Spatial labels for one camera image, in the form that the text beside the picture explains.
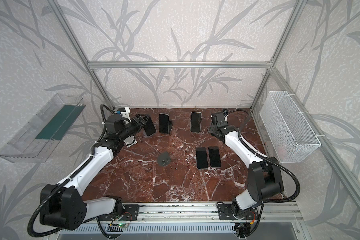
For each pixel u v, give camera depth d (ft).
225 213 2.40
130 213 2.37
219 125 2.19
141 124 2.31
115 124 1.93
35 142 2.11
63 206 1.30
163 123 3.67
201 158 3.00
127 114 2.38
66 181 1.39
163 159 2.92
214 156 3.07
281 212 2.47
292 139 2.02
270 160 1.43
